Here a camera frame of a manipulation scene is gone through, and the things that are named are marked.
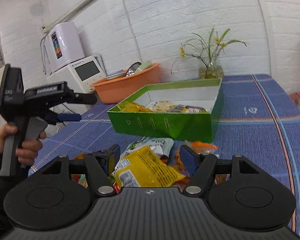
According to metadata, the glass vase with plant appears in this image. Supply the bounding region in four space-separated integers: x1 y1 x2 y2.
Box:
179 27 248 79

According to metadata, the person's left hand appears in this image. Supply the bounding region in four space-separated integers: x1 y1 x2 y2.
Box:
0 123 47 166

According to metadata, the white green snack packet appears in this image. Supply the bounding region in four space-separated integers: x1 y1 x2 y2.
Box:
120 137 174 163

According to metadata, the white appliance with screen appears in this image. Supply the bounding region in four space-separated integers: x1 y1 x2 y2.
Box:
47 56 106 93

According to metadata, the white water purifier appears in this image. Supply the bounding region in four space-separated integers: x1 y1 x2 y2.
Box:
41 22 85 74

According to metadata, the blue patterned tablecloth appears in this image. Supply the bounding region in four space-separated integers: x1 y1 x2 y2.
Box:
31 74 300 236

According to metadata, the light green dish in basin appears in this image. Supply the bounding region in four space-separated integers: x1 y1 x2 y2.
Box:
134 61 152 74

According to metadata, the brown snack packet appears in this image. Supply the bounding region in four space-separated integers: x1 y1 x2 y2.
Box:
171 105 207 113

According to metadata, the yellow chip bag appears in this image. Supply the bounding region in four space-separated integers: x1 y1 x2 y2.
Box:
112 146 185 188

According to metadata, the green cardboard box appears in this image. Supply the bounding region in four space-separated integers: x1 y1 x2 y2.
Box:
108 79 223 142

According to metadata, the yellow snack bag in box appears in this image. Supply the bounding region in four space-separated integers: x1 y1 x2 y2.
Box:
117 101 153 113

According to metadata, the colourful candy packet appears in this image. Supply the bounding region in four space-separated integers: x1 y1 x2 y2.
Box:
71 174 88 189

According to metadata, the metal bowl in basin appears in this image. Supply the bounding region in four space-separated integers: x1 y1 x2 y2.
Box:
125 62 142 76

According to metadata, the orange plastic basin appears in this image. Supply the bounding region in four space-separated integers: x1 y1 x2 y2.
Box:
90 63 160 104

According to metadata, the cream cartoon snack packet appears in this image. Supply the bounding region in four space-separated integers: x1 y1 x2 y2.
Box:
150 101 183 113

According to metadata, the orange snack packet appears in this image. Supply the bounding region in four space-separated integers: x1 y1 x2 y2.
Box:
191 141 218 154

